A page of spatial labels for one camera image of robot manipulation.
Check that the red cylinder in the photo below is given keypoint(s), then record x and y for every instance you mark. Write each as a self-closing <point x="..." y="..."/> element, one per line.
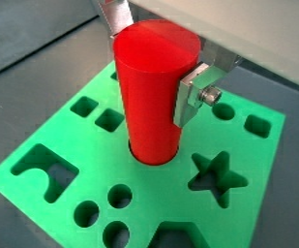
<point x="156" y="51"/>

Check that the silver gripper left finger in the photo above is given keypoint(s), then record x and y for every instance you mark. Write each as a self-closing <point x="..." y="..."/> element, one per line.
<point x="117" y="16"/>

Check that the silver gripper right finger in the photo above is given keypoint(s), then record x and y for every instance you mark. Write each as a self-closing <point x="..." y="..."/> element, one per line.
<point x="197" y="84"/>

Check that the green shape sorting board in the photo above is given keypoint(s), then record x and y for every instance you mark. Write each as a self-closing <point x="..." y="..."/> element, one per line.
<point x="76" y="181"/>

